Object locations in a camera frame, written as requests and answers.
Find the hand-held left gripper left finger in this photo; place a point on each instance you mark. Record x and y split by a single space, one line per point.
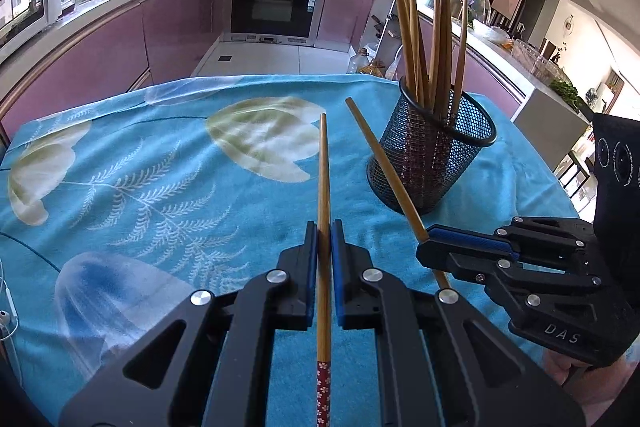
313 267

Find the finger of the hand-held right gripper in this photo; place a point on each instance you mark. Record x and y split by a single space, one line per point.
470 237
465 264

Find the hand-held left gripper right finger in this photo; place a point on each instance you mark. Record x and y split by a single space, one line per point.
337 277

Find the black mesh utensil holder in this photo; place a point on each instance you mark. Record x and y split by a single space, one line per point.
450 157

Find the red-ended bamboo chopstick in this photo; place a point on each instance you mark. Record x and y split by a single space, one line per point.
324 167
386 167

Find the bunch of bamboo chopsticks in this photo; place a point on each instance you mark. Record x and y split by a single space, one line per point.
409 42

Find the person's right forearm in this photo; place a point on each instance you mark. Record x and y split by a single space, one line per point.
620 399

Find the person's right hand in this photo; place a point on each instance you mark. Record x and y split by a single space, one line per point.
562 369

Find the green leafy vegetables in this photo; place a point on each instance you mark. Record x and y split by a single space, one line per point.
565 91

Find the blue floral tablecloth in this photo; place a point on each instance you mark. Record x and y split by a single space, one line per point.
150 187

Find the clear glass tray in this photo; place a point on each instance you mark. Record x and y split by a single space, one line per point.
537 62

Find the plastic oil bottle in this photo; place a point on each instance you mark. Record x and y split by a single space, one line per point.
361 63

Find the short purple base cabinet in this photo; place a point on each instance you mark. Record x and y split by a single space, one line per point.
345 12

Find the black built-in oven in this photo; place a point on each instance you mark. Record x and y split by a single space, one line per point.
272 2

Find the long purple base cabinet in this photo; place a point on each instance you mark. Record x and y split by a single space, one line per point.
150 37

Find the silver microwave oven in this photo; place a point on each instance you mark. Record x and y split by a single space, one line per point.
25 2

